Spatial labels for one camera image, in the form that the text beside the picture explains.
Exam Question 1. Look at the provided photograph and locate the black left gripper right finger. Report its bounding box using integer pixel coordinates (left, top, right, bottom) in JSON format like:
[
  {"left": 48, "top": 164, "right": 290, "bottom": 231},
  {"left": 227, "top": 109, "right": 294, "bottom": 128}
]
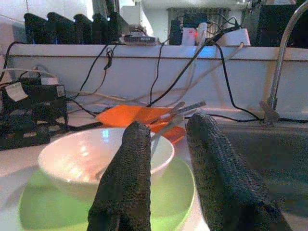
[{"left": 184, "top": 113, "right": 294, "bottom": 231}]

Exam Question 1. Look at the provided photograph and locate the black monitor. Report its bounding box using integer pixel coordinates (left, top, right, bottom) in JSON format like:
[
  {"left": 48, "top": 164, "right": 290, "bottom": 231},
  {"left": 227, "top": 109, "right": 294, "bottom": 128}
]
[{"left": 257, "top": 3, "right": 308, "bottom": 49}]

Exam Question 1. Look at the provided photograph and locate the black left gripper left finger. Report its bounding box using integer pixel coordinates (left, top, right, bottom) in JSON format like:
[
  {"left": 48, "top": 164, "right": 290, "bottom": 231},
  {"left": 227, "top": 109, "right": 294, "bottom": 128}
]
[{"left": 86, "top": 120, "right": 153, "bottom": 231}]

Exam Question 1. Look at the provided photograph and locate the orange plate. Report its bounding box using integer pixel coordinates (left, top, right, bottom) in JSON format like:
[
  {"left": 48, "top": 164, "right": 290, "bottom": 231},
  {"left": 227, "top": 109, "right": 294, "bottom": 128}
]
[{"left": 145, "top": 124, "right": 187, "bottom": 144}]

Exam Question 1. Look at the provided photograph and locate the stainless steel sink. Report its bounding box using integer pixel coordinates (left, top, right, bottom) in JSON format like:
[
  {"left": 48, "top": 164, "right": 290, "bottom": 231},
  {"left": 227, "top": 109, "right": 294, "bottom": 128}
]
[{"left": 187, "top": 115, "right": 308, "bottom": 231}]

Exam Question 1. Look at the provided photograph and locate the white cable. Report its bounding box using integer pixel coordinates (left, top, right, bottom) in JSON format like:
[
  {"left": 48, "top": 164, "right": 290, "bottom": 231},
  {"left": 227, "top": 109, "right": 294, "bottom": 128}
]
[{"left": 168, "top": 42, "right": 245, "bottom": 104}]

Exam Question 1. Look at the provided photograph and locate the white device red light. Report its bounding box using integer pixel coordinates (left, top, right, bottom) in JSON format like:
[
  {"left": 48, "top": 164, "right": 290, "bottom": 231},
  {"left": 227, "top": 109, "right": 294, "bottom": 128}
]
[{"left": 181, "top": 22, "right": 208, "bottom": 46}]

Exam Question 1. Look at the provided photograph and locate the black power strip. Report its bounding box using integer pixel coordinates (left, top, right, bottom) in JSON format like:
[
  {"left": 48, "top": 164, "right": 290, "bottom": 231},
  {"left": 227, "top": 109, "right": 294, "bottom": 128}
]
[{"left": 0, "top": 120, "right": 103, "bottom": 151}]

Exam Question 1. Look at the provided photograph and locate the grey curtain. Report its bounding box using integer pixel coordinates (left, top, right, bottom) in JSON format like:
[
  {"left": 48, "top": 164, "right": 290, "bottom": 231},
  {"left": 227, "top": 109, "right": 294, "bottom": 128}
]
[{"left": 167, "top": 7, "right": 231, "bottom": 21}]

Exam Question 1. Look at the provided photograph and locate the white bowl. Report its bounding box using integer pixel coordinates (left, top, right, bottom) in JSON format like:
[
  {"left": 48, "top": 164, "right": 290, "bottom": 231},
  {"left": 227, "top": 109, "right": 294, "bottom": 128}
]
[{"left": 38, "top": 127, "right": 176, "bottom": 204}]

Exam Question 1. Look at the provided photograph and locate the white charger box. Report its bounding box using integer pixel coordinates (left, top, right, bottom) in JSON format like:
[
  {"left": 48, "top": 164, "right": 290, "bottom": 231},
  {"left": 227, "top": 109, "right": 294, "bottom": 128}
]
[{"left": 216, "top": 28, "right": 251, "bottom": 47}]

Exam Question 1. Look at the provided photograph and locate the thick black cable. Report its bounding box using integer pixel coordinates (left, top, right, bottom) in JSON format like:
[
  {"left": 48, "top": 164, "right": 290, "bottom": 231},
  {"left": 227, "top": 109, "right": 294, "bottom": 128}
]
[{"left": 147, "top": 36, "right": 224, "bottom": 107}]

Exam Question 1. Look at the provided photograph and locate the thin knotted black cable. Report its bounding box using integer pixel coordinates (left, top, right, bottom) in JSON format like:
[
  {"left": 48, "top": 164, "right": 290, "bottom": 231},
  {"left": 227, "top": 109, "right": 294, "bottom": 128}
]
[{"left": 68, "top": 43, "right": 118, "bottom": 101}]

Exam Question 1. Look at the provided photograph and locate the black battery charger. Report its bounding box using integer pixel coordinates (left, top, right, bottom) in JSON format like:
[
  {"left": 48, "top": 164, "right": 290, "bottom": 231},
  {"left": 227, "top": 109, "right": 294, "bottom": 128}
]
[
  {"left": 23, "top": 12, "right": 50, "bottom": 45},
  {"left": 91, "top": 13, "right": 109, "bottom": 45},
  {"left": 47, "top": 12, "right": 76, "bottom": 45},
  {"left": 107, "top": 11, "right": 122, "bottom": 44},
  {"left": 73, "top": 13, "right": 94, "bottom": 45}
]

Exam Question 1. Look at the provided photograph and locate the orange bowl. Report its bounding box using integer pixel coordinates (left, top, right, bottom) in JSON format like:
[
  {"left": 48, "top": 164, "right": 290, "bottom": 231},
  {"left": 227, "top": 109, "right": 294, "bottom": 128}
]
[{"left": 95, "top": 104, "right": 174, "bottom": 128}]

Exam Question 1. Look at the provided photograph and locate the green plate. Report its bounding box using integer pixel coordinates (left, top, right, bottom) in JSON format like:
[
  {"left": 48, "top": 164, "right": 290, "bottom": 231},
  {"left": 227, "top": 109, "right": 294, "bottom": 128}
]
[{"left": 18, "top": 156, "right": 196, "bottom": 231}]

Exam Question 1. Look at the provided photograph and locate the steel faucet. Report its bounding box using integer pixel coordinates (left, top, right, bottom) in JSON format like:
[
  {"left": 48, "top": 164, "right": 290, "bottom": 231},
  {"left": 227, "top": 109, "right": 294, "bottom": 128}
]
[{"left": 259, "top": 0, "right": 308, "bottom": 126}]

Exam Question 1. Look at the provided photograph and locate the black box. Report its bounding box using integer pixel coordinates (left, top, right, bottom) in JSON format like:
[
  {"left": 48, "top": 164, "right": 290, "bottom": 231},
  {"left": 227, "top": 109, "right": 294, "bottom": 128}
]
[{"left": 169, "top": 19, "right": 183, "bottom": 46}]

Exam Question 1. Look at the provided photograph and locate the black power adapter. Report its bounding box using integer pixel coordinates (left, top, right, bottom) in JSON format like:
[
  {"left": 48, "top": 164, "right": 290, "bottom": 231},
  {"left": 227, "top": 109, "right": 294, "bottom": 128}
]
[{"left": 1, "top": 77, "right": 69, "bottom": 126}]

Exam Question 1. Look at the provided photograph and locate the steel spoon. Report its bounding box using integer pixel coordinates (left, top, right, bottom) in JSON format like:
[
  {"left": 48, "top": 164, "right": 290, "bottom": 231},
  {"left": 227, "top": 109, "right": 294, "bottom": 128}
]
[{"left": 157, "top": 101, "right": 186, "bottom": 122}]

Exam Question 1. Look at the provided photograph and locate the silver flat device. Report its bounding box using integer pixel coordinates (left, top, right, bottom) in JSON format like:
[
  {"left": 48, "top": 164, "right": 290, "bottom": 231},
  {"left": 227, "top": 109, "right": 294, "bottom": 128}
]
[{"left": 123, "top": 34, "right": 158, "bottom": 46}]

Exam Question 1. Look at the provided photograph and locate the flat metal chopstick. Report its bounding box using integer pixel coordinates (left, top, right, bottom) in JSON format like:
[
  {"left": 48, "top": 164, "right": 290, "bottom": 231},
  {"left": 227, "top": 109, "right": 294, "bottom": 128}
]
[
  {"left": 173, "top": 100, "right": 207, "bottom": 114},
  {"left": 177, "top": 107, "right": 202, "bottom": 119}
]

